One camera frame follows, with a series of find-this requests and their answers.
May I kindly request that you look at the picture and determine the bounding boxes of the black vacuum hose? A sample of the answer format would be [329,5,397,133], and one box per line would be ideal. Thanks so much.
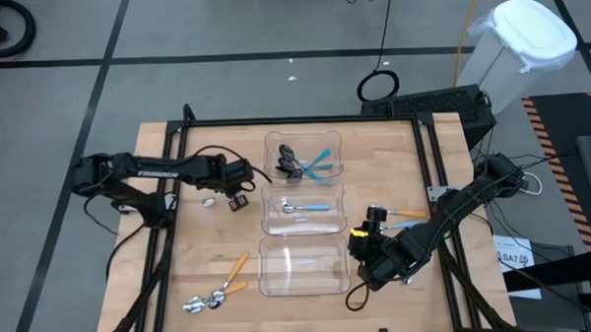
[0,0,38,59]

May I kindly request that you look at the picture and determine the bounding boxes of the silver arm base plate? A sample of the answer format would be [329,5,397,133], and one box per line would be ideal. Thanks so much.
[113,192,178,216]
[427,184,450,202]

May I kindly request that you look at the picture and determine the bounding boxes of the white paper sign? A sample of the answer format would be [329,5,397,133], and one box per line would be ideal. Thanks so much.
[492,232,544,302]

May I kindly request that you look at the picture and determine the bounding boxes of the yellow hanging cable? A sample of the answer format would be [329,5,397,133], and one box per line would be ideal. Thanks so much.
[449,0,488,88]

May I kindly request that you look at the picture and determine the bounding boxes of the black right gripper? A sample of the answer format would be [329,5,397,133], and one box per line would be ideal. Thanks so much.
[345,204,419,294]

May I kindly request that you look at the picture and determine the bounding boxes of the black hazard-striped floor mat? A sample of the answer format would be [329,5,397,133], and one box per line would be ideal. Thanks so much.
[522,92,591,255]

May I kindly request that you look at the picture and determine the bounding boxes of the white lidded trash bin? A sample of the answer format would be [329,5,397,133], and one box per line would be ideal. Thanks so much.
[452,0,581,117]

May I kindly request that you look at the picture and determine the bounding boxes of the clear plastic bin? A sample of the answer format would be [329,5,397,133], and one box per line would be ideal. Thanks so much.
[262,128,346,188]
[259,181,348,238]
[255,232,354,299]

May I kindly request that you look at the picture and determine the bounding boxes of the black aluminium table frame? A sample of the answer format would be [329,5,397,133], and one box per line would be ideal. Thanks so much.
[89,92,517,332]

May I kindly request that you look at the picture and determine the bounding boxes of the black cable with coil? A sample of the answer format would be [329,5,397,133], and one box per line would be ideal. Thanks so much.
[352,0,402,104]

